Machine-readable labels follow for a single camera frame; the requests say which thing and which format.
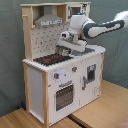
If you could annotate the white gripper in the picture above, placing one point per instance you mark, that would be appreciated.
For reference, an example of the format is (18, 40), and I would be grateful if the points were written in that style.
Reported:
(71, 41)

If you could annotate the small metal pot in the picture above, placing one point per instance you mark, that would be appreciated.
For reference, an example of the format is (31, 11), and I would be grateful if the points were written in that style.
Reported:
(63, 51)

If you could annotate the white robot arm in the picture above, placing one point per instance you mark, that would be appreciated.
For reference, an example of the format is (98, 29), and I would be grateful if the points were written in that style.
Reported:
(80, 23)

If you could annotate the wooden toy kitchen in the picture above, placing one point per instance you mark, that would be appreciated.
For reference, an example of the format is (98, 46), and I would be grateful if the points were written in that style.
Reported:
(40, 84)

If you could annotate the grey toy sink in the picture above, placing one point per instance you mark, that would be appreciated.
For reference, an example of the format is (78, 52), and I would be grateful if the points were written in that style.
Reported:
(86, 51)

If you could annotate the red right oven knob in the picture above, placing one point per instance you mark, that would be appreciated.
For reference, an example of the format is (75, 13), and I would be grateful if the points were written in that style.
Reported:
(74, 69)

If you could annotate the red oven knob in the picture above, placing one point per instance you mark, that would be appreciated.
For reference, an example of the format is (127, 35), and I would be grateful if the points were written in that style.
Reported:
(74, 69)
(56, 76)

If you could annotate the black toy stovetop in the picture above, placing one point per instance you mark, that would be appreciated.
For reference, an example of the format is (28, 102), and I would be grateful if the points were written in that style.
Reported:
(51, 59)

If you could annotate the toy microwave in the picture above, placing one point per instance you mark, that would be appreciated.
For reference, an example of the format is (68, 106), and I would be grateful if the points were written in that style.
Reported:
(72, 9)

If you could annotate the white cabinet door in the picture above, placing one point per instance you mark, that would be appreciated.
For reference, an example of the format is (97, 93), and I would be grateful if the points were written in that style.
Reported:
(90, 79)

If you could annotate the grey range hood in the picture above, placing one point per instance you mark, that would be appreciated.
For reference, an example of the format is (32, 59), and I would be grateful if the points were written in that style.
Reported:
(48, 18)

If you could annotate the red left oven knob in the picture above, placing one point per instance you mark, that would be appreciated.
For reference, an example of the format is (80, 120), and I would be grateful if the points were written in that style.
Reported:
(56, 76)

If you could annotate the toy oven door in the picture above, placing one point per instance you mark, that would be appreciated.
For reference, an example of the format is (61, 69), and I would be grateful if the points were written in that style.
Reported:
(64, 97)

